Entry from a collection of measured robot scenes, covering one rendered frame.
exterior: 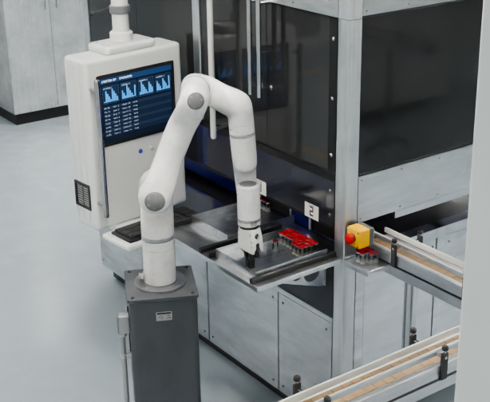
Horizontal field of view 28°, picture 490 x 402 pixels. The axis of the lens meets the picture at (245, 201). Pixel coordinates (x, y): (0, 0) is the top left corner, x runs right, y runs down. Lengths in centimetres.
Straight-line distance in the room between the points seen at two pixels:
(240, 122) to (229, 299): 135
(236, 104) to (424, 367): 110
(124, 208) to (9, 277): 165
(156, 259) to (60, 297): 202
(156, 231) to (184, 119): 44
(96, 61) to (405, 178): 133
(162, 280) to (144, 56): 108
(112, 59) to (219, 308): 130
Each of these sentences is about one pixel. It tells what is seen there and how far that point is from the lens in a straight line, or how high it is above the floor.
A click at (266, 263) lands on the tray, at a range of 381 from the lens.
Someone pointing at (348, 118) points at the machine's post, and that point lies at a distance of 365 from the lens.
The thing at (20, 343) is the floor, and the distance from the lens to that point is 521.
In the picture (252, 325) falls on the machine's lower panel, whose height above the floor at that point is 34.
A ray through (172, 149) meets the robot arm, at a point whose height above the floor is 140.
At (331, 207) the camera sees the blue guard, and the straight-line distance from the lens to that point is 382.
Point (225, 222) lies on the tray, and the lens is 419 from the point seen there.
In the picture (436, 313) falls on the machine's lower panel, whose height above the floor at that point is 48.
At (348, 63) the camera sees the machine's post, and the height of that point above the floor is 165.
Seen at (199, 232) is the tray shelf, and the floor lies 88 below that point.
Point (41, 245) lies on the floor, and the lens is 629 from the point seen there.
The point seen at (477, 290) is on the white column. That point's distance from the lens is 217.
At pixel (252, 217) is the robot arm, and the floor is 112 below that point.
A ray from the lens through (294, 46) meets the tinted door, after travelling 384.
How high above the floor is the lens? 251
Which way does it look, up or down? 22 degrees down
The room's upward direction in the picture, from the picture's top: 1 degrees counter-clockwise
